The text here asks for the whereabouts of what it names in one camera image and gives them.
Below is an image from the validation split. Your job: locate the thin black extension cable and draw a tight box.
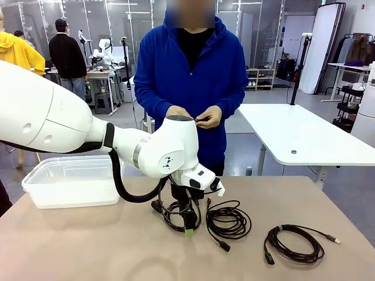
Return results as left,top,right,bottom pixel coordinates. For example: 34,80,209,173
206,198,253,252

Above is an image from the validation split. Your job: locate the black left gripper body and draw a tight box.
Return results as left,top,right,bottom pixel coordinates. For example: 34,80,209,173
171,179,204,207

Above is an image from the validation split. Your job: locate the black camera tripod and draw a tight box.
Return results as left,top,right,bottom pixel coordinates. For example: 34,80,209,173
120,36,133,90

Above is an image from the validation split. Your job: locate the black luggage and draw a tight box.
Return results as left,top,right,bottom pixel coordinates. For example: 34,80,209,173
276,57,297,82

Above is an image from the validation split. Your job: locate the wooden shoe rack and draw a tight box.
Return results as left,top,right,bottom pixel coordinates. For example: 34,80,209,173
245,67,276,91

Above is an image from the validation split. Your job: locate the person's right forearm blue sleeve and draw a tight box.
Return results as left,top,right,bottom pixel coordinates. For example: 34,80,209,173
133,78,176,121

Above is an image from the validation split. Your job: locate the black power cable with plug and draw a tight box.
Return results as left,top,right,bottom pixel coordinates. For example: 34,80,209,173
151,191,203,234

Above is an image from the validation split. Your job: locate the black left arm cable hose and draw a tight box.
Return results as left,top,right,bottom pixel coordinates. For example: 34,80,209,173
0,122,169,203

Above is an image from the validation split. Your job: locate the black pole stand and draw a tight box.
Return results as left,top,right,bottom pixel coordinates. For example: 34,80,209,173
289,33,313,107

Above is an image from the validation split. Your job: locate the grey workbench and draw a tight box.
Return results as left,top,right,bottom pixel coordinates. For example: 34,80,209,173
86,66,125,115

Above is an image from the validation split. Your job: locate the person's left forearm blue sleeve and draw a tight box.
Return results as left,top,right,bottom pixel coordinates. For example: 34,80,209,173
216,78,250,121

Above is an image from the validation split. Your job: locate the white table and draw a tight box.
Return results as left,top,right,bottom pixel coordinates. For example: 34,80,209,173
236,103,375,184

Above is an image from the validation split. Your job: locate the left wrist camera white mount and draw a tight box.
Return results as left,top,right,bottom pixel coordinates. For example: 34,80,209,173
209,176,226,197

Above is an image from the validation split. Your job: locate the person in black jacket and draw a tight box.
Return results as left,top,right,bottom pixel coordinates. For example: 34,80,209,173
48,18,88,102

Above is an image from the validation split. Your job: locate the white desk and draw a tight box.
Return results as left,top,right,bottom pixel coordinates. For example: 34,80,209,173
321,62,375,103

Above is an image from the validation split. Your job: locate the person in blue hoodie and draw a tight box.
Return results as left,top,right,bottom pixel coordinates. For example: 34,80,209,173
133,0,250,176

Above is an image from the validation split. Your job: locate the grey step stool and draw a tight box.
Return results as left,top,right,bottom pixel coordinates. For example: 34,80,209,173
93,92,113,115

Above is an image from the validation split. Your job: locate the dark haired person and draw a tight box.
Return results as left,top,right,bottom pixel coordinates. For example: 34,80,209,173
13,30,35,49

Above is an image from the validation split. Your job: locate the white folding partition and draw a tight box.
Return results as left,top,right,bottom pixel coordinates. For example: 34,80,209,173
298,2,347,95

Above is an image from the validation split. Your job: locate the clear plastic storage container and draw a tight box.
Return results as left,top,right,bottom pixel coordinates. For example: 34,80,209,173
21,155,125,210

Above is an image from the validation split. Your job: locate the person's right hand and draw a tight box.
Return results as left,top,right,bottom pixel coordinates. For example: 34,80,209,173
165,105,196,119

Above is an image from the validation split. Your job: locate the clothes rack with garments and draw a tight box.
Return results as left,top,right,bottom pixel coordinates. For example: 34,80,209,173
333,32,375,67

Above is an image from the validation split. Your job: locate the person in yellow hoodie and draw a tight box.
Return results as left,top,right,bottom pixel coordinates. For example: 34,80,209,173
0,10,46,170

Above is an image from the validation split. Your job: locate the black USB cable grey tie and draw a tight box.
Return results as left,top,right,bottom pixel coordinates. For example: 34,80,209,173
262,224,341,266

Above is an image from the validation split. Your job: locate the person's left hand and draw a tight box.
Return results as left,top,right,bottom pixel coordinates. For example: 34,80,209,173
195,105,223,130

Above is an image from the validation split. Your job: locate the black utility cart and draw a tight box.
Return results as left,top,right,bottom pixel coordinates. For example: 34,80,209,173
332,84,366,133

